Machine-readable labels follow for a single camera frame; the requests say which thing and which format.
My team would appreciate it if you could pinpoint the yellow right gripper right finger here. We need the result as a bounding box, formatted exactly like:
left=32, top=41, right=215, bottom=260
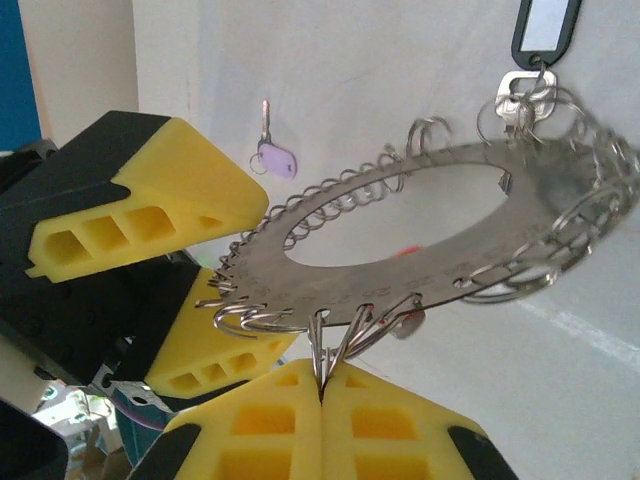
left=319, top=360, right=519, bottom=480

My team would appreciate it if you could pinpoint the metal keyring disc with rings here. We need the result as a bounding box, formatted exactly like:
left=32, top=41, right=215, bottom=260
left=194, top=99, right=640, bottom=362

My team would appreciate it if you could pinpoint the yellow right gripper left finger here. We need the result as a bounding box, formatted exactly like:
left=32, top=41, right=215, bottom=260
left=127, top=357, right=322, bottom=480

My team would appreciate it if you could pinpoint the key with purple tag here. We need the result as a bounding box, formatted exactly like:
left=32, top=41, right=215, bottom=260
left=248, top=98, right=300, bottom=181

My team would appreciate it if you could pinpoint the silver key with black tag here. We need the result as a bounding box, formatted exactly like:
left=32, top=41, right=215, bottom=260
left=492, top=0, right=585, bottom=139

